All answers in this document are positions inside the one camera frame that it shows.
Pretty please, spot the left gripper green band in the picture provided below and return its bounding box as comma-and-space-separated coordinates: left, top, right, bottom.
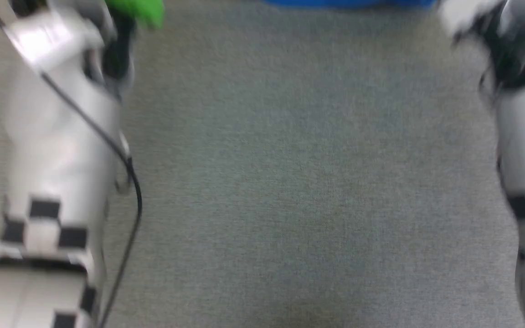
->
82, 0, 165, 98

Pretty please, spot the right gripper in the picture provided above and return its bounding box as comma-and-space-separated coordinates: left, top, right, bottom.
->
439, 0, 525, 91

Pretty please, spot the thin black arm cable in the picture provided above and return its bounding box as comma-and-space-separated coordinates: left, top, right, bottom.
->
0, 0, 143, 328

